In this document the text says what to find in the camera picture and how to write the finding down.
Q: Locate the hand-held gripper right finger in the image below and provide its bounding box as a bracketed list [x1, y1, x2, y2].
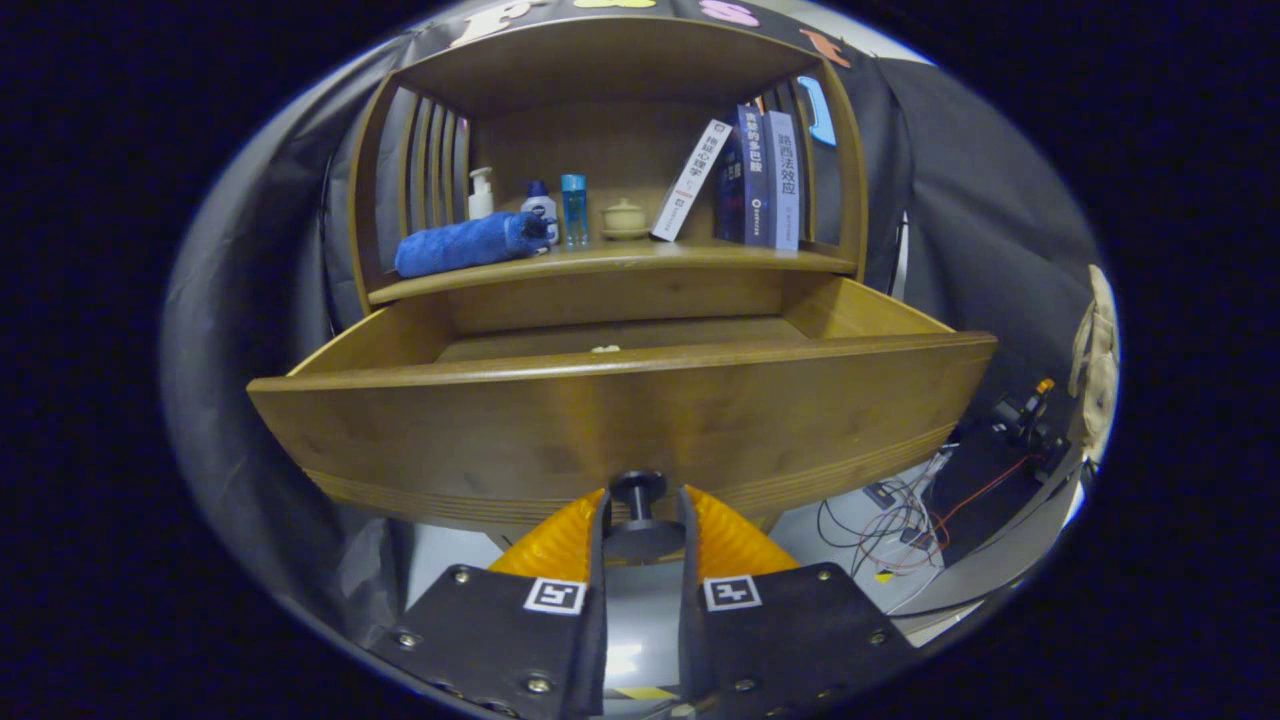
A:
[677, 485, 916, 720]

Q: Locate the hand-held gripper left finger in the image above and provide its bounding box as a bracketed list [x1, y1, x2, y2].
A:
[368, 487, 611, 720]

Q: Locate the wooden drawer with black knob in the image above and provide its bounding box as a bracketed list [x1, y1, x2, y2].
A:
[247, 270, 999, 563]

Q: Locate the wooden countertop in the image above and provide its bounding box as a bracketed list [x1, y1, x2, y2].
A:
[368, 238, 859, 306]

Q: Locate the wooden cabinet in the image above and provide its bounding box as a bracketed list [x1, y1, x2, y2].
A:
[345, 15, 871, 331]

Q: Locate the blue folded towel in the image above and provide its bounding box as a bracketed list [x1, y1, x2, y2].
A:
[394, 210, 554, 279]

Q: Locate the beige lidded teacup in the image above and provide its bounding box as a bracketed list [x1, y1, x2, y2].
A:
[601, 198, 651, 241]

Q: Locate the black device with orange tip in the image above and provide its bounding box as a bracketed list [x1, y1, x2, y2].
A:
[990, 377, 1066, 471]

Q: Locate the clear blue bottle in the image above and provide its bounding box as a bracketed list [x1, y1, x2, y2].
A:
[560, 174, 589, 248]

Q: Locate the white lotion bottle blue cap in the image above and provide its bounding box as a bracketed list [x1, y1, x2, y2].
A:
[520, 180, 559, 246]

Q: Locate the white book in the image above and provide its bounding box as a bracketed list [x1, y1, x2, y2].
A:
[650, 119, 734, 243]

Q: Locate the pale blue book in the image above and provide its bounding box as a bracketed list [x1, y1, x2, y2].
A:
[765, 110, 802, 252]

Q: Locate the beige backpack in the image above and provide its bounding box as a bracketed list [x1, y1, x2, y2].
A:
[1068, 264, 1119, 466]

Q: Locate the black backdrop cloth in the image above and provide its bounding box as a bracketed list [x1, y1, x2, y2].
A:
[160, 0, 1101, 641]

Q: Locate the tangle of floor cables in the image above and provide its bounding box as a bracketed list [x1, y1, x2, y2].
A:
[815, 445, 1041, 581]

